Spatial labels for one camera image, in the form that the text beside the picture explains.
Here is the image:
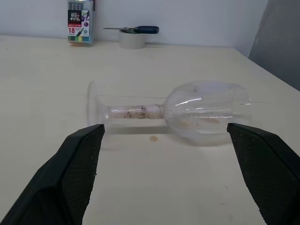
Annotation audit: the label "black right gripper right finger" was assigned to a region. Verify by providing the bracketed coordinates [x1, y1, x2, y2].
[226, 122, 300, 225]

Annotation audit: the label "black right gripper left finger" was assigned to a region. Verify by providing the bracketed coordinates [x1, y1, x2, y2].
[0, 123, 105, 225]

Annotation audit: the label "clear wine glass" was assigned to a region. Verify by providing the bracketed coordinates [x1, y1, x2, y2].
[86, 80, 252, 147]

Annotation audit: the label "marker pen set box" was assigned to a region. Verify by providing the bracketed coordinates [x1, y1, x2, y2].
[67, 0, 95, 47]

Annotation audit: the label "white tape roll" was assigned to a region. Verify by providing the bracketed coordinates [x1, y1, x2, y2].
[118, 30, 145, 50]

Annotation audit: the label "blue handled scissors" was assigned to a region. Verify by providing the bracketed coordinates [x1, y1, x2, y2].
[103, 25, 160, 34]

